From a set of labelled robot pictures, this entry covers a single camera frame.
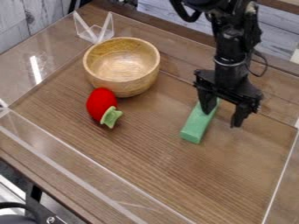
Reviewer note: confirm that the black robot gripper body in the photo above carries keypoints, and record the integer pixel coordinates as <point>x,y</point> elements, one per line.
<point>228,82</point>

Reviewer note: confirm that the red plush strawberry toy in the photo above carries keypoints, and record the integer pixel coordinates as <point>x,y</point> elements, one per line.
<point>101,107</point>

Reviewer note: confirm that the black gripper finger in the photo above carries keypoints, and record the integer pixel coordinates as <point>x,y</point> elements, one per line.
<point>240,115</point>
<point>208,101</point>

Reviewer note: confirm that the clear acrylic corner bracket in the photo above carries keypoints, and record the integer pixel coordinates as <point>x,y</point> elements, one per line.
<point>94,34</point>

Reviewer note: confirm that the brown wooden bowl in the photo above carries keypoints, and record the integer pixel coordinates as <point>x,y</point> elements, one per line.
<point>122,64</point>

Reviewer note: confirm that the green rectangular block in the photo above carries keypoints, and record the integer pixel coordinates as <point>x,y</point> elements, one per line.
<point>196,124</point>

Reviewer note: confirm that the black table frame clamp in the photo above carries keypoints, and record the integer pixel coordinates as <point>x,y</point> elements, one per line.
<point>28,210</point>

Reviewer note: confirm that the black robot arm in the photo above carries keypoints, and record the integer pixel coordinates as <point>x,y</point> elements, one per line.
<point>236,33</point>

